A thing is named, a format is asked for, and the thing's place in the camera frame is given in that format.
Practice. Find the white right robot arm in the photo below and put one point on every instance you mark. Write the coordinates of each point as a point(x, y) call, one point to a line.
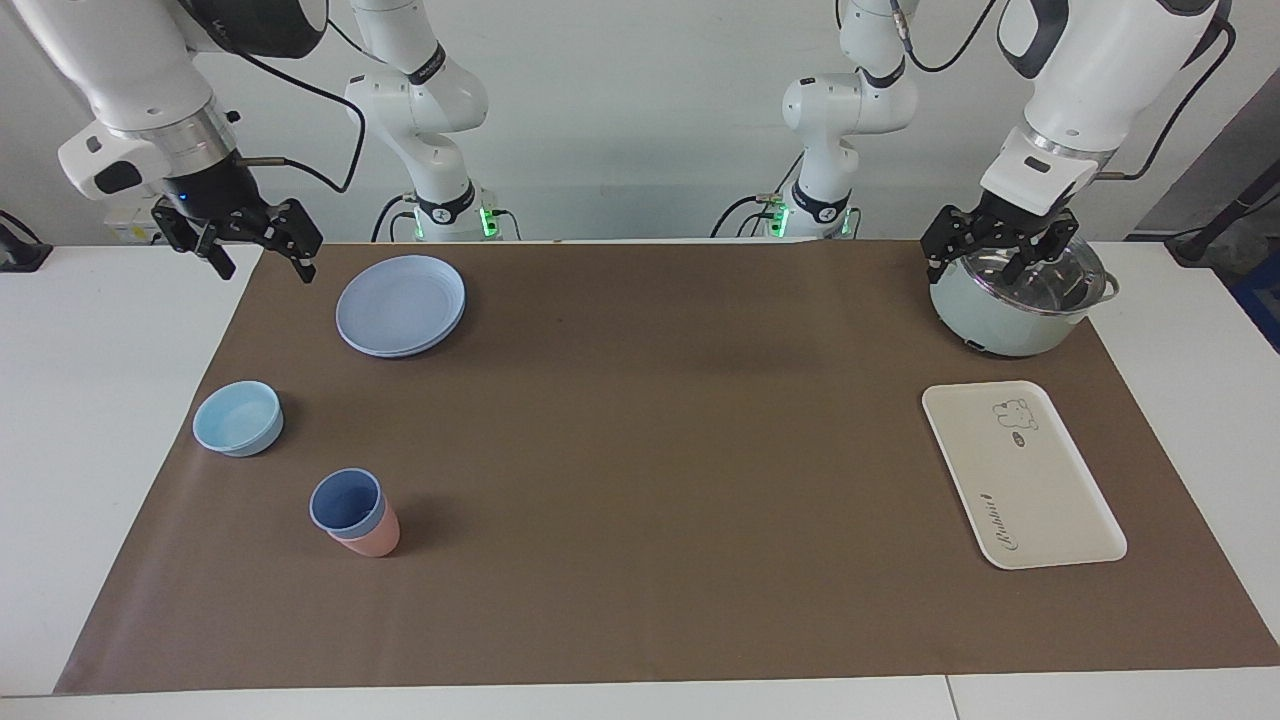
point(110, 60)

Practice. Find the brown table mat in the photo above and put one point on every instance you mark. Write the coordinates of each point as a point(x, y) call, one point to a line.
point(640, 480)

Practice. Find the black table clamp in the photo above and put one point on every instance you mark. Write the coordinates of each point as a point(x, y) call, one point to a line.
point(20, 250)

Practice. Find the pink plastic cup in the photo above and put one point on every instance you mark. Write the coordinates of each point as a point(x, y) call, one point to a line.
point(372, 542)

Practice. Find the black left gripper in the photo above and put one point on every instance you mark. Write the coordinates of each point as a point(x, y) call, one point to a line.
point(1025, 225)

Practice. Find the blue box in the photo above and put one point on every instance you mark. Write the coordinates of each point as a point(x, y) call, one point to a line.
point(1262, 305)

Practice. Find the light blue bowl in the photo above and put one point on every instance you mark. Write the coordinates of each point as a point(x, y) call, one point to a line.
point(238, 420)

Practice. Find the pale blue plate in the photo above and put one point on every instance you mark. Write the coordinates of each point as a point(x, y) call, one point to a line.
point(400, 305)

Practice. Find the cream tray with rabbit print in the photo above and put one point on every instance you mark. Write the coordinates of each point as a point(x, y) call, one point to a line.
point(1020, 480)

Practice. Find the blue plastic cup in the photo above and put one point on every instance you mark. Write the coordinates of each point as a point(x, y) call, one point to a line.
point(345, 500)

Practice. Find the pale green cooking pot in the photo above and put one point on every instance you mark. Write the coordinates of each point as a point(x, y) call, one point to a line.
point(990, 325)

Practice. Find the glass pot lid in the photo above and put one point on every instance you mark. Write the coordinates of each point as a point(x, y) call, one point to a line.
point(1075, 285)

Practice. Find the black stand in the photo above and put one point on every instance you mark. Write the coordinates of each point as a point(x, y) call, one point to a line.
point(1215, 225)

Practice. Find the white wall power socket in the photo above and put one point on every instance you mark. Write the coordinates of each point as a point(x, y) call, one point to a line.
point(125, 230)

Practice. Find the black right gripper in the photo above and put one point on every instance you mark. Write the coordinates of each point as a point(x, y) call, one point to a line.
point(215, 200)

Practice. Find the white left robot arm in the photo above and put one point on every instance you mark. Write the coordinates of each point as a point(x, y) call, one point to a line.
point(1100, 60)

